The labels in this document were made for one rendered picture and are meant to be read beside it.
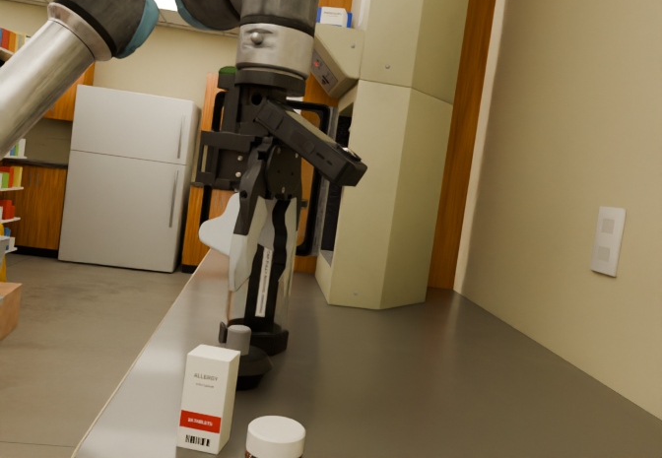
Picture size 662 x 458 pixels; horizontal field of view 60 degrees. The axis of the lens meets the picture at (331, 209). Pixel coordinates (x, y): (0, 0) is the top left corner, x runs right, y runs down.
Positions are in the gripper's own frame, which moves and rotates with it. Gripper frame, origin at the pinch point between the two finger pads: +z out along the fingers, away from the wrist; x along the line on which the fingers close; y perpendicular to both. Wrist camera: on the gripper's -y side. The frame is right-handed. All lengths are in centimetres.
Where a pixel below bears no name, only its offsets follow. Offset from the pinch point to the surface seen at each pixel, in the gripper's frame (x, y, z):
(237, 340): -8.4, 6.8, 9.8
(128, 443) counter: 10.0, 6.1, 15.3
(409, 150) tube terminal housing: -68, 5, -19
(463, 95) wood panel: -109, 3, -39
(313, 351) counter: -28.4, 4.9, 15.2
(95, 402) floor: -161, 165, 108
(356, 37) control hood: -59, 17, -40
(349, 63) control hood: -59, 18, -35
